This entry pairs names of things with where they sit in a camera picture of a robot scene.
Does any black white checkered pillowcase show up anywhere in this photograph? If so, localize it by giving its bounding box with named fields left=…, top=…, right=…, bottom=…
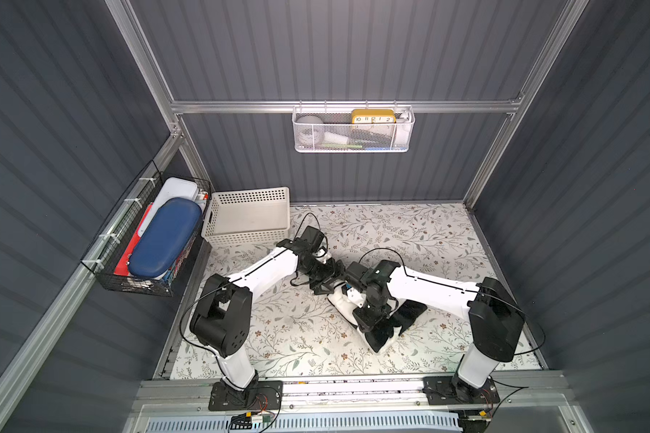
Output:
left=327, top=290, right=428, bottom=354

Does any white perforated plastic basket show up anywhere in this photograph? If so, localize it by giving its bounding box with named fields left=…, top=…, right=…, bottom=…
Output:
left=201, top=187, right=291, bottom=247

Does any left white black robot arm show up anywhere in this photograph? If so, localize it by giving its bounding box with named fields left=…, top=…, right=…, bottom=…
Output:
left=187, top=239, right=343, bottom=391

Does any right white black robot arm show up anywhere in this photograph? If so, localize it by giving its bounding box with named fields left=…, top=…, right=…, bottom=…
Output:
left=345, top=260, right=525, bottom=390

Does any white tape roll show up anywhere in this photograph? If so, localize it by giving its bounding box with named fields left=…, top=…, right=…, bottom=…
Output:
left=294, top=115, right=324, bottom=149

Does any floral table cloth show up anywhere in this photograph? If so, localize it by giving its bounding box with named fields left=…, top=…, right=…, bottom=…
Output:
left=170, top=202, right=543, bottom=380

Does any blue oval case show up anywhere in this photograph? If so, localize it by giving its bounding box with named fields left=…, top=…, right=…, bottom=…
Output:
left=128, top=198, right=202, bottom=279

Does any yellow clock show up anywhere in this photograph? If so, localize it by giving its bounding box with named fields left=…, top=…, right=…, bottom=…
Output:
left=351, top=108, right=397, bottom=124

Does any white plastic box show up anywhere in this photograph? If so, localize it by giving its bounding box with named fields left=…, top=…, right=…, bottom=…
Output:
left=136, top=177, right=199, bottom=237

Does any red flat folder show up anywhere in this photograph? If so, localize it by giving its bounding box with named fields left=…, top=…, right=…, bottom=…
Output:
left=114, top=204, right=152, bottom=277

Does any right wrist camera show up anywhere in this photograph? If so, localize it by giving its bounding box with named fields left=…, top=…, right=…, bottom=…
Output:
left=344, top=262, right=372, bottom=292

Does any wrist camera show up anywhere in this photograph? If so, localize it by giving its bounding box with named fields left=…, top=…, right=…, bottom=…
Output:
left=344, top=262, right=372, bottom=292
left=298, top=226, right=326, bottom=256

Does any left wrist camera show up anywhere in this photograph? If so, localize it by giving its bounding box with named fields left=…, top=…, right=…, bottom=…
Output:
left=298, top=226, right=326, bottom=256

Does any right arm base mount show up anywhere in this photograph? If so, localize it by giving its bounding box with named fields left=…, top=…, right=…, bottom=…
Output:
left=422, top=375, right=500, bottom=407

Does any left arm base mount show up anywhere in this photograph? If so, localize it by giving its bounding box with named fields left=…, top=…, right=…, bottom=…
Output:
left=208, top=381, right=283, bottom=412

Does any white wire wall basket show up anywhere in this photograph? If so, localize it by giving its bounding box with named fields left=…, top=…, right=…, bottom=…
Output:
left=292, top=105, right=415, bottom=153

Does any black wire side basket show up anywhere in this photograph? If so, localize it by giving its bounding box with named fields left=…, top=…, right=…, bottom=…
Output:
left=81, top=162, right=213, bottom=297

